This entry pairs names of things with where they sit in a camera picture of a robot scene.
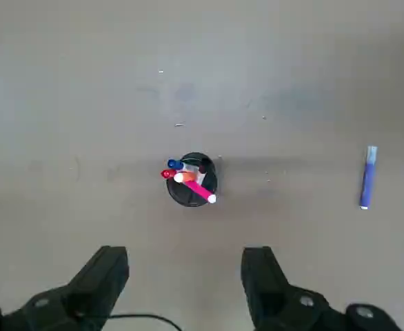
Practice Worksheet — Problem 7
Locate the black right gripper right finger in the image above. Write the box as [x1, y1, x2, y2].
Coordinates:
[241, 246, 401, 331]

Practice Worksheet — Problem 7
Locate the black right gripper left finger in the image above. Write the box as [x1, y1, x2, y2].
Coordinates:
[0, 245, 130, 331]

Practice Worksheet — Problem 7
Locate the purple marker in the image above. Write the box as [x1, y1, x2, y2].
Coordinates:
[359, 145, 378, 210]

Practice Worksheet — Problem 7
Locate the pink marker with white cap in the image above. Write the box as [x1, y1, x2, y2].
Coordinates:
[184, 181, 217, 204]

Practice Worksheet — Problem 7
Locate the black round pen holder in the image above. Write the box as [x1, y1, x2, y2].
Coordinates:
[165, 152, 219, 208]

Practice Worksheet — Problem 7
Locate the orange marker with white cap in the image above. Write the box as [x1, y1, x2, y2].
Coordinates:
[173, 171, 198, 184]

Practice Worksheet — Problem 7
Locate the black cable with white tag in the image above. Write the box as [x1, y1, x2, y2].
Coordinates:
[108, 312, 182, 331]

